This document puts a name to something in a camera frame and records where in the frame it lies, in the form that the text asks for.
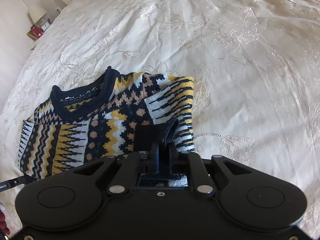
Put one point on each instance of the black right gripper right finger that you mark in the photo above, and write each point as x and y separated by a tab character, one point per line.
173	154

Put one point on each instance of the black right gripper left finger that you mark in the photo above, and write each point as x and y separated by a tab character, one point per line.
154	158

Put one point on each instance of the navy yellow patterned knit sweater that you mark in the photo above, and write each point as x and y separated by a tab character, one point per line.
117	114

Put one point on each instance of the cream embroidered bedspread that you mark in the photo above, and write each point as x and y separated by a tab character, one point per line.
255	65

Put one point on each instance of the cream nightstand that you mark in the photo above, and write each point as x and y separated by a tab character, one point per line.
35	43

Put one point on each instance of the red item on nightstand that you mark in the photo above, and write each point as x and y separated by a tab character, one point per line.
36	31

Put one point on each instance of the small white alarm clock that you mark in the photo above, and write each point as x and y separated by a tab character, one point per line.
45	26

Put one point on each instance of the cream bedside lamp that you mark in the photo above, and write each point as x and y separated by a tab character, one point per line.
36	12

